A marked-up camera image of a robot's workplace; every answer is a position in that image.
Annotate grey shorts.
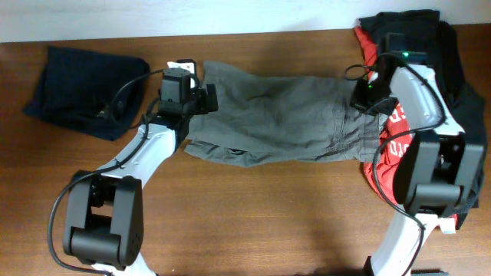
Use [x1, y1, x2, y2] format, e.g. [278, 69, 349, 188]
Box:
[184, 61, 387, 167]

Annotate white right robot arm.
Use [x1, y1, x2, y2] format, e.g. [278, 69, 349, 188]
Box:
[363, 51, 485, 276]

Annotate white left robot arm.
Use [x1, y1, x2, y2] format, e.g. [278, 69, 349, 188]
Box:
[60, 59, 218, 275]

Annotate red t-shirt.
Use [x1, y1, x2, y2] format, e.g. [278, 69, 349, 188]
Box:
[353, 25, 458, 231]

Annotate black t-shirt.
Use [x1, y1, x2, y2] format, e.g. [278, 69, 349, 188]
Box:
[358, 10, 488, 230]

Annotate folded navy blue shorts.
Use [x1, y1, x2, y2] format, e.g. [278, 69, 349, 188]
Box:
[23, 46, 150, 141]

